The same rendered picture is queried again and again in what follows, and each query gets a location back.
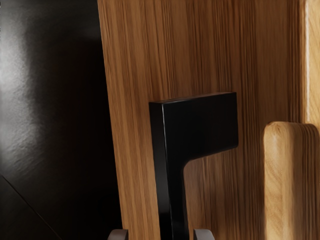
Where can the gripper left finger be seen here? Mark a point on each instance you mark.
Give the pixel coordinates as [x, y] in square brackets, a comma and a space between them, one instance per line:
[118, 235]

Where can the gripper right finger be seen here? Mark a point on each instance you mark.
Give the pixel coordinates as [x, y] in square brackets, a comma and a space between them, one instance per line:
[203, 235]

